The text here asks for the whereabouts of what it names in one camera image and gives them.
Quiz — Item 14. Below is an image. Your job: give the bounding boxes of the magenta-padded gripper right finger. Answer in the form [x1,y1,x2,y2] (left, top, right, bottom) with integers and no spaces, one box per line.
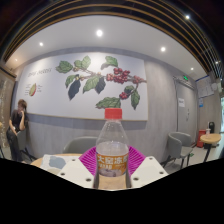
[125,145,169,189]

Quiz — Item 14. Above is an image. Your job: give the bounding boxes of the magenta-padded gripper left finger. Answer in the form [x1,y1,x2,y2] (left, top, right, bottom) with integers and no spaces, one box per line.
[57,146,101,190]

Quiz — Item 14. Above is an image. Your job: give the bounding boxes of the clear red-capped drink bottle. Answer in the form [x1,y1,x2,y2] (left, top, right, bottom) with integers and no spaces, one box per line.
[94,107,130,190]

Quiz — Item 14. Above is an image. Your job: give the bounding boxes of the white printed paper sheet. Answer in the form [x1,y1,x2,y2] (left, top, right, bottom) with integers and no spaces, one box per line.
[39,153,81,176]

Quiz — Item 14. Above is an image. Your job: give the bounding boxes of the grey upholstered chair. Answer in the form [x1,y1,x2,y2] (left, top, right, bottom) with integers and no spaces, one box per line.
[62,135,99,155]
[161,131,194,169]

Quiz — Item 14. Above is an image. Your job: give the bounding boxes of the red bin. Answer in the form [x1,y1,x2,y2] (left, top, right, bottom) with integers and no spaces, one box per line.
[196,129,208,149]

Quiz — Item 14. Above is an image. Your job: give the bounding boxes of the person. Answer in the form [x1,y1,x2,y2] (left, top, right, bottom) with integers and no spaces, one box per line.
[5,98,29,163]

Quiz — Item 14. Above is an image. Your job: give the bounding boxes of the recessed ceiling lights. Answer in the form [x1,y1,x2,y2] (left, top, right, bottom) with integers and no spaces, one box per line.
[38,13,220,72]

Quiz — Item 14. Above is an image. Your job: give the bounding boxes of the round wooden pedestal table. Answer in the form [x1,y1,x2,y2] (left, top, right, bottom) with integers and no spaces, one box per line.
[199,133,223,163]

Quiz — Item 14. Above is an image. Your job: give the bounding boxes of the coffee plant wall mural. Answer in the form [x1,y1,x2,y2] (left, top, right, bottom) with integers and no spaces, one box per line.
[14,51,149,122]

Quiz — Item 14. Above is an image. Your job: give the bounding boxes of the white wall notice board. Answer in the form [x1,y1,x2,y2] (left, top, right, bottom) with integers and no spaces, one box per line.
[195,75,214,99]

